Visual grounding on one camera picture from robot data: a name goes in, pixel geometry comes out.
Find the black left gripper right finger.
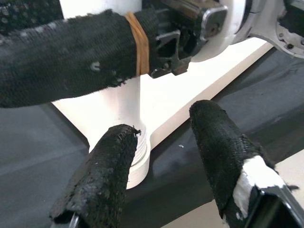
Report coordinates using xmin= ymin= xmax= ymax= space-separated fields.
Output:
xmin=190 ymin=100 xmax=304 ymax=228

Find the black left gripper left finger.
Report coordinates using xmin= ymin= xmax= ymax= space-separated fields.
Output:
xmin=49 ymin=124 xmax=142 ymax=228

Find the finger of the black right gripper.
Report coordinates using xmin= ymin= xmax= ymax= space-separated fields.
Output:
xmin=0 ymin=0 xmax=64 ymax=35
xmin=0 ymin=9 xmax=160 ymax=109

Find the white plastic children table top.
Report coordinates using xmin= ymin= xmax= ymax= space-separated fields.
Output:
xmin=83 ymin=37 xmax=275 ymax=190

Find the white plastic table leg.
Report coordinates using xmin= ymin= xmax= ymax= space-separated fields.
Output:
xmin=51 ymin=0 xmax=152 ymax=167

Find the yellow rubber band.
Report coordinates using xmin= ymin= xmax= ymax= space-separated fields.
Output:
xmin=124 ymin=11 xmax=151 ymax=77

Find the black tablecloth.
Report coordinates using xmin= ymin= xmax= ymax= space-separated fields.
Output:
xmin=0 ymin=45 xmax=304 ymax=228

